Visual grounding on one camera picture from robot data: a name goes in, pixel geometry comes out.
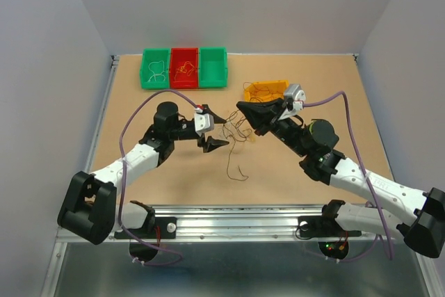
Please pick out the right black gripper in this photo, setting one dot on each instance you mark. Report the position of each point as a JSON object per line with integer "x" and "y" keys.
{"x": 255, "y": 113}

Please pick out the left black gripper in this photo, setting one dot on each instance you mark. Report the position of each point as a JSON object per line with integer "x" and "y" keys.
{"x": 211, "y": 142}

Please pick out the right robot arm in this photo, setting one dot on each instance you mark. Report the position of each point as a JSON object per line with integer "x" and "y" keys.
{"x": 400, "y": 212}

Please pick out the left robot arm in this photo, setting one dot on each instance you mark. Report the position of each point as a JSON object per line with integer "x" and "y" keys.
{"x": 90, "y": 209}

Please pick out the yellow bin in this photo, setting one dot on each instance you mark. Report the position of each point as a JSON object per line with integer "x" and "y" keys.
{"x": 264, "y": 91}

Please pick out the red bin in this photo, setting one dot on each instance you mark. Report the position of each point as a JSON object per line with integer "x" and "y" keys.
{"x": 183, "y": 71}

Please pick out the right green bin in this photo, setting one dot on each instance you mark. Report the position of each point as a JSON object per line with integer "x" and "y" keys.
{"x": 213, "y": 67}

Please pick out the green bin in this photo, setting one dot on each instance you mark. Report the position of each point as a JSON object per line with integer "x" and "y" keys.
{"x": 213, "y": 67}
{"x": 154, "y": 69}

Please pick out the left green bin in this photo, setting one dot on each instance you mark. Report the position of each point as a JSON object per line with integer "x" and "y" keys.
{"x": 154, "y": 69}

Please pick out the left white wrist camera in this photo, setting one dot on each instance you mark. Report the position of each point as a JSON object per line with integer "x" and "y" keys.
{"x": 203, "y": 120}

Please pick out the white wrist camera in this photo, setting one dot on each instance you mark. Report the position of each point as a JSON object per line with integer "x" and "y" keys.
{"x": 294, "y": 98}
{"x": 203, "y": 120}

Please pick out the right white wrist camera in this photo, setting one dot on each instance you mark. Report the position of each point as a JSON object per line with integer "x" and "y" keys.
{"x": 294, "y": 98}

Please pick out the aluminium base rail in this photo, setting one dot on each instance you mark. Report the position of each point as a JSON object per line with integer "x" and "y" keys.
{"x": 248, "y": 224}

